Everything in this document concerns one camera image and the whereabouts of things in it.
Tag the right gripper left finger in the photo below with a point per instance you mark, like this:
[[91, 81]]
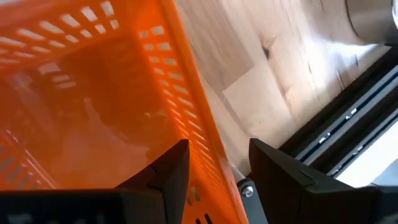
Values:
[[168, 180]]

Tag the grey metal bracket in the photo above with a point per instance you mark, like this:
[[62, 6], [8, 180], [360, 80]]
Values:
[[252, 202]]

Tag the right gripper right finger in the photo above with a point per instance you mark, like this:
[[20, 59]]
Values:
[[286, 193]]

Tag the white shade table lamp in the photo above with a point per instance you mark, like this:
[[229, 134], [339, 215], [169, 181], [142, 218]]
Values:
[[373, 18]]

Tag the orange-red plastic basket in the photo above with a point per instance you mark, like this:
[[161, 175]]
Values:
[[93, 109]]

